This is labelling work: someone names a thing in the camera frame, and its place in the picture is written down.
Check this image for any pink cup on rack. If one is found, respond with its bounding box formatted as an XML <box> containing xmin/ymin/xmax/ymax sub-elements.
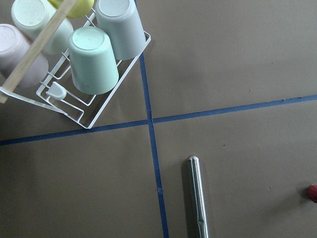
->
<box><xmin>0</xmin><ymin>24</ymin><xmax>49</xmax><ymax>88</ymax></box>

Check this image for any white wire cup rack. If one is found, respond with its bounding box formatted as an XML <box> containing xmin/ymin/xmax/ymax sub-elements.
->
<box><xmin>0</xmin><ymin>7</ymin><xmax>152</xmax><ymax>129</ymax></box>

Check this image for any pale green cup on rack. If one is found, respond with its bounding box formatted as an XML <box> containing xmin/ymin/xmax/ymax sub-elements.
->
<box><xmin>11</xmin><ymin>0</ymin><xmax>73</xmax><ymax>55</ymax></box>

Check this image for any wooden rack handle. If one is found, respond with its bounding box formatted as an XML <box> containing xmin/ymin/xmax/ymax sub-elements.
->
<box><xmin>0</xmin><ymin>0</ymin><xmax>77</xmax><ymax>93</ymax></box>

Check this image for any red strawberry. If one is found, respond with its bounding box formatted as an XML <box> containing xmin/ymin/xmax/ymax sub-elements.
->
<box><xmin>305</xmin><ymin>184</ymin><xmax>317</xmax><ymax>203</ymax></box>

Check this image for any mint green cup on rack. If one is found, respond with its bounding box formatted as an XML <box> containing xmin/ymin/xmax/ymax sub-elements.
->
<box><xmin>68</xmin><ymin>26</ymin><xmax>119</xmax><ymax>95</ymax></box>

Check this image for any grey cup on rack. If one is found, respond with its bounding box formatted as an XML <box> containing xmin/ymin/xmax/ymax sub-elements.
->
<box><xmin>95</xmin><ymin>0</ymin><xmax>146</xmax><ymax>60</ymax></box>

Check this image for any yellow cup on rack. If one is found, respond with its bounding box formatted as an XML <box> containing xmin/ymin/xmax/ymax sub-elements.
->
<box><xmin>49</xmin><ymin>0</ymin><xmax>95</xmax><ymax>18</ymax></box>

